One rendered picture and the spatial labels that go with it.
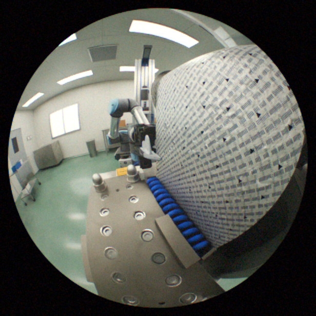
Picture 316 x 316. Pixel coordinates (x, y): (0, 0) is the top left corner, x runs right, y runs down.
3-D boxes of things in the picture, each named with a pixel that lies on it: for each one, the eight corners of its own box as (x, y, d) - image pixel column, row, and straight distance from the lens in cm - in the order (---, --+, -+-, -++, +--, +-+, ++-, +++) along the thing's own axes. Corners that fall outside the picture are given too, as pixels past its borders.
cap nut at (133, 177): (137, 173, 28) (136, 160, 26) (141, 181, 25) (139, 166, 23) (125, 176, 28) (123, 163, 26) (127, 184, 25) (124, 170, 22)
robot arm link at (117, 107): (120, 144, 108) (131, 103, 70) (108, 147, 105) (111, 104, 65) (117, 136, 115) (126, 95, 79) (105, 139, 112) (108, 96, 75)
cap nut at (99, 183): (107, 182, 28) (102, 169, 25) (106, 191, 25) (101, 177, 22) (96, 184, 29) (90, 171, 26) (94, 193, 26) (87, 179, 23)
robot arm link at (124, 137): (132, 141, 106) (131, 129, 104) (120, 143, 102) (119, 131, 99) (127, 139, 117) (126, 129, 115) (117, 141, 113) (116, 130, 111)
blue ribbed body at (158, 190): (157, 183, 27) (157, 174, 25) (208, 249, 20) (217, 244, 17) (146, 186, 27) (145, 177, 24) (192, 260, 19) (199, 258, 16)
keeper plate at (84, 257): (110, 247, 31) (88, 234, 22) (119, 278, 30) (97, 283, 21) (102, 247, 32) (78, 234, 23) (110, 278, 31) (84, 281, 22)
